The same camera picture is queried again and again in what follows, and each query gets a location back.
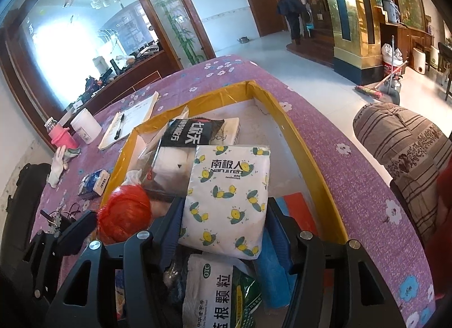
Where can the white notebook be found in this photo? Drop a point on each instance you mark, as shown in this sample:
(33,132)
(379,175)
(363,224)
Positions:
(134,112)

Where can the white glove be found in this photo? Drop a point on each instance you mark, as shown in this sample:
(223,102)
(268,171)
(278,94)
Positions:
(56,169)

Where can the white appliance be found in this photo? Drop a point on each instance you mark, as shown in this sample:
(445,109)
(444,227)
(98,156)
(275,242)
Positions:
(421,61)

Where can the grey glove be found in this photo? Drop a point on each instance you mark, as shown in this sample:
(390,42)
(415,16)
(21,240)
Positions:
(72,151)

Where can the blue orange cloth pack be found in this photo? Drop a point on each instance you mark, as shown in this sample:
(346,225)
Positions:
(273,275)

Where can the black bag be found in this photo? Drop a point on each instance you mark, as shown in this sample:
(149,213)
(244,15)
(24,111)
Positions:
(24,190)

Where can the white cloth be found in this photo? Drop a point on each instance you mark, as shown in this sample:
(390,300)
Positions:
(133,177)

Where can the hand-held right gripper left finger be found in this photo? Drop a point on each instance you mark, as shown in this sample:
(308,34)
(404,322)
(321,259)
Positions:
(173,239)

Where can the wooden door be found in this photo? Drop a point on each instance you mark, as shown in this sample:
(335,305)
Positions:
(261,3)

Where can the striped sofa cushion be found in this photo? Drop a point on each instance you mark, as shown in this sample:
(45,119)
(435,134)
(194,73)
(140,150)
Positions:
(406,144)

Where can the blue white tissue packet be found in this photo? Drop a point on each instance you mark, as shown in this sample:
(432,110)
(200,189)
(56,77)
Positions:
(92,182)

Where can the wooden staircase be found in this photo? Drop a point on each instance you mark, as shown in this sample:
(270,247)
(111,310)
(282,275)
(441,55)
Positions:
(317,42)

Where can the lemon print tissue pack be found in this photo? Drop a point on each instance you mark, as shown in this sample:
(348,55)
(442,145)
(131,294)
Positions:
(226,201)

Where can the white plastic jar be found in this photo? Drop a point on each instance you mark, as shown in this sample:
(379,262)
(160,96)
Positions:
(86,127)

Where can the yellow cardboard box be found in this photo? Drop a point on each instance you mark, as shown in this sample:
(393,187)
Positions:
(212,102)

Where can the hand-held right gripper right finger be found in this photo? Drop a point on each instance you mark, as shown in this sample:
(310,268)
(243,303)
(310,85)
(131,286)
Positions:
(279,236)

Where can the wooden glass partition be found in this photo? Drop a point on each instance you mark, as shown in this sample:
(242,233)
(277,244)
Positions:
(141,77)

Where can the purple floral tablecloth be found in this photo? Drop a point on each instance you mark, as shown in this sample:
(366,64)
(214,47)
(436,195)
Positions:
(353,187)

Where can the pink bottle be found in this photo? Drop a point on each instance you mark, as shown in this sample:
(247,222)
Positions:
(63,137)

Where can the black pen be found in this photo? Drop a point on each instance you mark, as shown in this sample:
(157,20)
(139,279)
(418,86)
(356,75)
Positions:
(119,126)

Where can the red plastic bag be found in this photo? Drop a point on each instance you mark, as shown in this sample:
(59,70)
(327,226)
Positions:
(123,211)

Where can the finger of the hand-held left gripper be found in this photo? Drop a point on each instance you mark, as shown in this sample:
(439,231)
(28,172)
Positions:
(76,232)

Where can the green white medicine sachet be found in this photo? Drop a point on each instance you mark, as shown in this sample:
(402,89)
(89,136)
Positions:
(212,292)

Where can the wooden cabinet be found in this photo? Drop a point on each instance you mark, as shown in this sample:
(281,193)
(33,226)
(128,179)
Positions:
(406,38)

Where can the metal kettle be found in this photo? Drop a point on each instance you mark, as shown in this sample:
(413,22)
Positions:
(392,8)

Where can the golden column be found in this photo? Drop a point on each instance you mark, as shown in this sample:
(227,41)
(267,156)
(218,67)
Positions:
(348,49)

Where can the clear bag with red label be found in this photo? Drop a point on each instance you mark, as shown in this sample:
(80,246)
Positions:
(148,158)

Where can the white sack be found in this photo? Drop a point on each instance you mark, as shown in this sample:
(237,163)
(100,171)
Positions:
(392,54)

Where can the broom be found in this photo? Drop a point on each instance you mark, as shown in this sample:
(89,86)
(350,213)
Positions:
(370,92)

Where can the black crab-print packet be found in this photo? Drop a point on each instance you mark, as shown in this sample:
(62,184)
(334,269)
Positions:
(190,132)

